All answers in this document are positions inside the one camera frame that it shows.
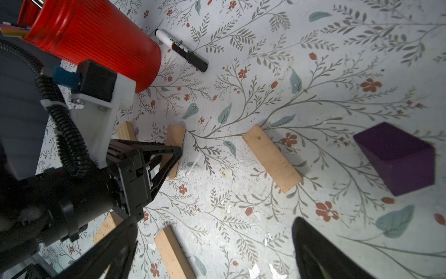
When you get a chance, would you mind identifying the red pen cup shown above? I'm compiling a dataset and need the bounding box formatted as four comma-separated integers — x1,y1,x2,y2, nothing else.
17,0,161,93

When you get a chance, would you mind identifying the black corrugated cable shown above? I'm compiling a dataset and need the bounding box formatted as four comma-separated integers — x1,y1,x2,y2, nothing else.
0,38,92,179

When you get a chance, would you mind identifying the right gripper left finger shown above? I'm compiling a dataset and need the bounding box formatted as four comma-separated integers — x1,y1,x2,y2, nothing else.
56,217,138,279

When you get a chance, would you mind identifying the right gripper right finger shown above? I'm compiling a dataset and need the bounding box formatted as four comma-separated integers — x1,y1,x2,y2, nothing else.
292,217,372,279

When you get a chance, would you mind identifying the black white marker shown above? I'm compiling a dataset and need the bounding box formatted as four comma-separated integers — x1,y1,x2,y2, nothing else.
154,29,209,73

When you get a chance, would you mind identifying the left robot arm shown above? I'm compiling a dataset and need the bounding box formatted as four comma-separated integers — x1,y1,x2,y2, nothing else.
1,40,182,272

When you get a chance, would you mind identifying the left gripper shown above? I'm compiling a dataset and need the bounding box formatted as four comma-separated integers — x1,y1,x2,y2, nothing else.
41,139,182,244

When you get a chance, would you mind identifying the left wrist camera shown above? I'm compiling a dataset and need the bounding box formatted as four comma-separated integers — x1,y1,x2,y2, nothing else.
40,60,137,169

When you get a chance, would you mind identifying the wood block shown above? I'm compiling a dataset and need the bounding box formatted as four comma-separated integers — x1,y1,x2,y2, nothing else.
117,121,137,141
243,124,303,193
160,125,186,179
94,212,123,244
154,226,196,279

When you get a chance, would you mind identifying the purple block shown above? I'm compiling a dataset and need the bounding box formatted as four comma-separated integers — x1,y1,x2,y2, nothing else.
354,122,436,196

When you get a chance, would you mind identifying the floral table mat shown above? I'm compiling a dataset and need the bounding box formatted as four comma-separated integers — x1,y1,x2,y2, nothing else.
115,1,446,279

